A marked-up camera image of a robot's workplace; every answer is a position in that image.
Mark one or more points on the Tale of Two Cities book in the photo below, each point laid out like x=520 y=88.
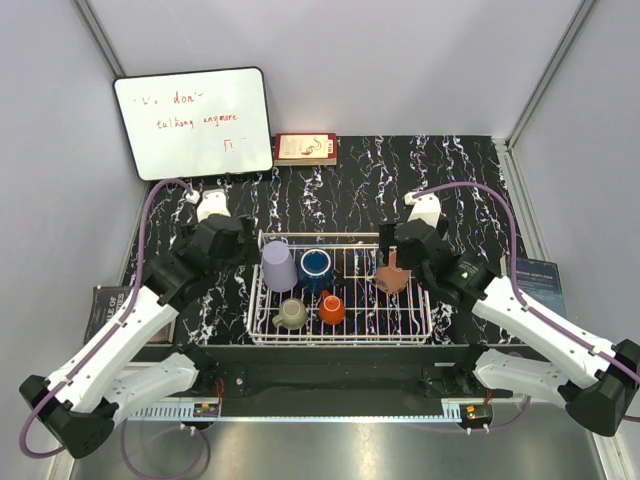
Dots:
x=106 y=301

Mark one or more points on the whiteboard with red writing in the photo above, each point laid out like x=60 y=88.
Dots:
x=196 y=124

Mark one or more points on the beige ceramic mug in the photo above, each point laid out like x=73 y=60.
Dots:
x=292 y=315

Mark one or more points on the lavender plastic cup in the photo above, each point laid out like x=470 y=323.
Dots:
x=278 y=266

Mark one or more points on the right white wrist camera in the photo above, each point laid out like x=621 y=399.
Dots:
x=425 y=207

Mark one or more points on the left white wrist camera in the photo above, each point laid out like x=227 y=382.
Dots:
x=210 y=202

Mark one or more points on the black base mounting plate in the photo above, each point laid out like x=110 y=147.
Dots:
x=340 y=381

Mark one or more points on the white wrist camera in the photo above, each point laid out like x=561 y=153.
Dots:
x=210 y=202
x=425 y=207

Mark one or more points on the blue ceramic mug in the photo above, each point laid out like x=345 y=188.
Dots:
x=315 y=270

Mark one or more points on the dark blue book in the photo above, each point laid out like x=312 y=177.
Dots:
x=541 y=281

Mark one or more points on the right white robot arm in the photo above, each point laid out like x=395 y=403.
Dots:
x=593 y=379

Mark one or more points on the white wire dish rack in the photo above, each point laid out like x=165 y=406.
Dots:
x=373 y=317

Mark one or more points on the salmon speckled ceramic mug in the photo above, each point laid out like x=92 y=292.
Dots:
x=391 y=279

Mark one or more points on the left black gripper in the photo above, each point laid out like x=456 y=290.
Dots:
x=247 y=251

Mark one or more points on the orange ceramic mug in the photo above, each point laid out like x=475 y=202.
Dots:
x=332 y=310

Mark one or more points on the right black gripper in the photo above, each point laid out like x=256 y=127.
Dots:
x=387 y=239

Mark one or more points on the white slotted cable duct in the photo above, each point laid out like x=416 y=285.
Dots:
x=178 y=412

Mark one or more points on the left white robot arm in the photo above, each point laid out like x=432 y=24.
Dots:
x=82 y=402

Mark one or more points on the red book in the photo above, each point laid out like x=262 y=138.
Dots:
x=306 y=149

